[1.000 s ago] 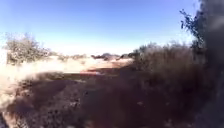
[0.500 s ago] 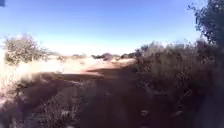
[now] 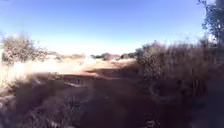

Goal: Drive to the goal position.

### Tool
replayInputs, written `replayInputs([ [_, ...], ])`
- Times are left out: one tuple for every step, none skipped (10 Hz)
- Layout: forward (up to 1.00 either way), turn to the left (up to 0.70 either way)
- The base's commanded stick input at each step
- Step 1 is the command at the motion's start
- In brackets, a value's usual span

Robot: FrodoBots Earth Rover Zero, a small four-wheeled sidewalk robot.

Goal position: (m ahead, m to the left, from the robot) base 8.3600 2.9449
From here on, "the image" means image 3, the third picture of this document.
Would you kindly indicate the red dirt track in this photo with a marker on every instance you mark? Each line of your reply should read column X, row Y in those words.
column 110, row 100

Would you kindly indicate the dark leafy tree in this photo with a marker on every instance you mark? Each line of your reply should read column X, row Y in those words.
column 216, row 20

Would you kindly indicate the tall dry brown brush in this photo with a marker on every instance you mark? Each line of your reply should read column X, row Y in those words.
column 173, row 63

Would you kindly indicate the bare dry bush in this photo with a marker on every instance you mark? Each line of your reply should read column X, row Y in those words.
column 20, row 50

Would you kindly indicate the distant row of trees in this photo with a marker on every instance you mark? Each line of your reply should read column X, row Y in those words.
column 106, row 56

